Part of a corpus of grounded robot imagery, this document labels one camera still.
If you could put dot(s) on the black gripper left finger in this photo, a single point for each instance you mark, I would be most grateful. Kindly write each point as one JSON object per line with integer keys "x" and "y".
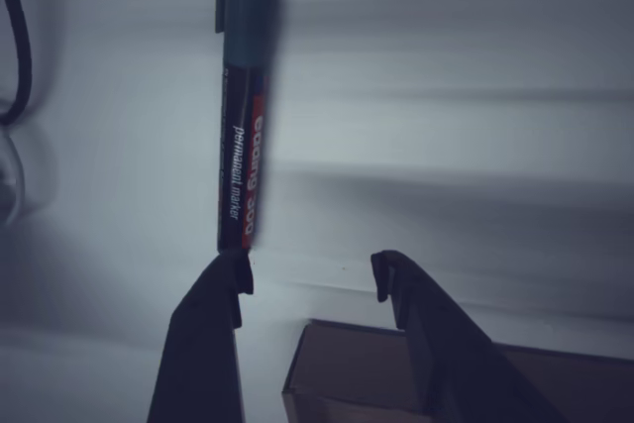
{"x": 198, "y": 344}

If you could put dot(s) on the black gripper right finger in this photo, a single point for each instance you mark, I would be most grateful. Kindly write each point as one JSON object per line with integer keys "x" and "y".
{"x": 446, "y": 358}

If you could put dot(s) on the green permanent marker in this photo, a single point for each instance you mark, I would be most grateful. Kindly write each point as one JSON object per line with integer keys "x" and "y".
{"x": 245, "y": 96}

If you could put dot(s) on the open cardboard box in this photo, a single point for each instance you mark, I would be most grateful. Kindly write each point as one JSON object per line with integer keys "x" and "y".
{"x": 347, "y": 368}

